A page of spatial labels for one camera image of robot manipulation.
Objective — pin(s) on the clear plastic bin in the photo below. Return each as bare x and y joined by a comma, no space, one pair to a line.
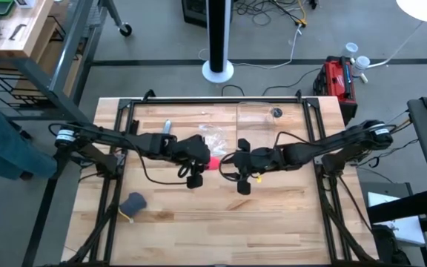
254,122

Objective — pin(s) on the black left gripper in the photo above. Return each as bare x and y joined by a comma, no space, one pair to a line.
191,148

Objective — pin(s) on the black round grommet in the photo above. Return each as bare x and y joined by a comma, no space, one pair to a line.
277,112

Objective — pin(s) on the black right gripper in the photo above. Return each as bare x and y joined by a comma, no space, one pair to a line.
258,159

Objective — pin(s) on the black bar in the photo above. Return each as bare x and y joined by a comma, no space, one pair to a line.
402,207

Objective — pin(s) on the red tool bag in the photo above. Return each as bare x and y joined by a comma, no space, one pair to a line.
334,79

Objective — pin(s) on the black box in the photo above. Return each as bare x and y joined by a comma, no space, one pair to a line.
193,11

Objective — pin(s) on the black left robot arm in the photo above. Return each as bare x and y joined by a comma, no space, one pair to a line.
150,144

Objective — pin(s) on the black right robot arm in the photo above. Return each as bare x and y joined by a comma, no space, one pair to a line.
328,144

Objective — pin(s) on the black white tower fan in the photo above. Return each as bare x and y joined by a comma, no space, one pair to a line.
217,37

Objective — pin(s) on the black bag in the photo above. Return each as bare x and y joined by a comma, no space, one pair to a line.
387,244

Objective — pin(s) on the white plastic jar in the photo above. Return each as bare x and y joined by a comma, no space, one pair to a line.
350,50
361,65

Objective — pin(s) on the person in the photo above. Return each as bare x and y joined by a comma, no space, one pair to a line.
6,148

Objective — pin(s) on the white panel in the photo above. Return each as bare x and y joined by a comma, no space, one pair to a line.
402,231

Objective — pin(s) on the black caster wheel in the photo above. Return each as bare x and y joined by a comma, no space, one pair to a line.
125,30

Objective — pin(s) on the clear plastic bag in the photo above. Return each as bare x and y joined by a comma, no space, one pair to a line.
217,139

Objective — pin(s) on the small white box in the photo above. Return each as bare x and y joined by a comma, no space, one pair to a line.
24,3

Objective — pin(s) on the silver utility knife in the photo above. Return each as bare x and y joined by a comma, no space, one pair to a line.
167,126

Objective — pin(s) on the pink bandage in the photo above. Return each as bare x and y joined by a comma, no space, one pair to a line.
214,163

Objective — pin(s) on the small black bracket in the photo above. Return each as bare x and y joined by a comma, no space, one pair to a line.
134,126

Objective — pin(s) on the white lamp shade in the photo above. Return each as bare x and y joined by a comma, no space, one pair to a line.
424,9

